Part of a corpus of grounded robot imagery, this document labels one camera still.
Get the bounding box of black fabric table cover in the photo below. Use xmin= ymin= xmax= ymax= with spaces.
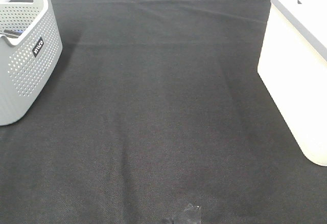
xmin=1 ymin=0 xmax=326 ymax=223

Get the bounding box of cream plastic laundry basket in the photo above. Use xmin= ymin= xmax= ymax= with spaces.
xmin=258 ymin=0 xmax=326 ymax=166

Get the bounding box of grey perforated plastic basket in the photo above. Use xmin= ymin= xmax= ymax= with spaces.
xmin=1 ymin=0 xmax=62 ymax=126

